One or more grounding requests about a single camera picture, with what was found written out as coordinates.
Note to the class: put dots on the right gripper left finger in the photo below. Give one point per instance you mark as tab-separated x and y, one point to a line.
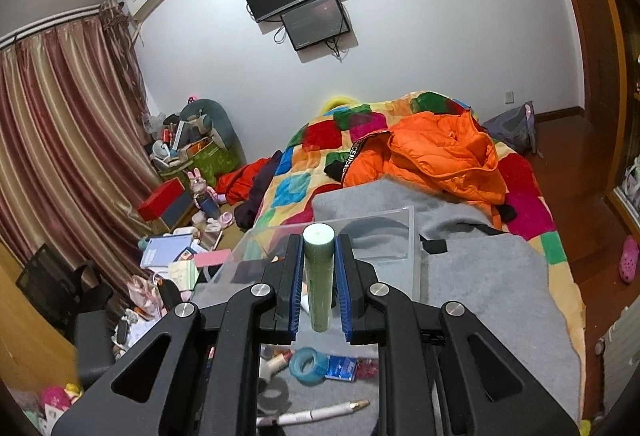
196	371

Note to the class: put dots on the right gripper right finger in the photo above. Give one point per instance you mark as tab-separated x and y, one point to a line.
441	370

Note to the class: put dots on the beige tube red cap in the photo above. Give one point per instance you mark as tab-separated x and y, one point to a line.
270	367

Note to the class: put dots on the blue card box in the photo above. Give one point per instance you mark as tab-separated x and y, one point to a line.
341	369

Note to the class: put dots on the teal tape roll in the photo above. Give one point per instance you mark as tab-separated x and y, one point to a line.
308	366

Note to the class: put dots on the light green tube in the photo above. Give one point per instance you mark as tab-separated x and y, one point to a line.
319	243

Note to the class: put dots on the white pen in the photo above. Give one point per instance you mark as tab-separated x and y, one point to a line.
313	415

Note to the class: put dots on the clear plastic storage bin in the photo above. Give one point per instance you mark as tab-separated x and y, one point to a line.
386	240

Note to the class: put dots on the pink flat box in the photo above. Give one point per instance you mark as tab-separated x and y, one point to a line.
212	259

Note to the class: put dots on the blue white notebook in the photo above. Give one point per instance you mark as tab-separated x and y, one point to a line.
161	251

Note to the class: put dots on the pink rabbit toy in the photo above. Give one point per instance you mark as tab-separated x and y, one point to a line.
206	199

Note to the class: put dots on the red gift box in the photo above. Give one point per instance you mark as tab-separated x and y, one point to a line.
160	199

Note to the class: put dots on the red clothing pile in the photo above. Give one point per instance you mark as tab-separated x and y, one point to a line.
236	186

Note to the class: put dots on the green gift box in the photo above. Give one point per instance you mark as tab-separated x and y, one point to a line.
213	162

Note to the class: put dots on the pink croc shoe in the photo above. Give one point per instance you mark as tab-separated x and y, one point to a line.
628	265

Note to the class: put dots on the orange puffer jacket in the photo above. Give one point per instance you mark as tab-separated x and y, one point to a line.
439	154

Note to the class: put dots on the colourful patchwork quilt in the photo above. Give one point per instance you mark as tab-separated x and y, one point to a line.
315	159

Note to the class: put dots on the striped red gold curtain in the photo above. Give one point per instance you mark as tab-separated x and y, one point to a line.
73	165

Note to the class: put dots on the grey backpack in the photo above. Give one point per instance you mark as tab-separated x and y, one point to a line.
515	128

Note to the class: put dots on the grey green plush cushion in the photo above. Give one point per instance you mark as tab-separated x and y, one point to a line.
210	119

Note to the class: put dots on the wooden door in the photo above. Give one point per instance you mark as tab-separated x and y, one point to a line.
602	47

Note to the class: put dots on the small black wall screen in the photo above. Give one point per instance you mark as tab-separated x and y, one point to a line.
315	21

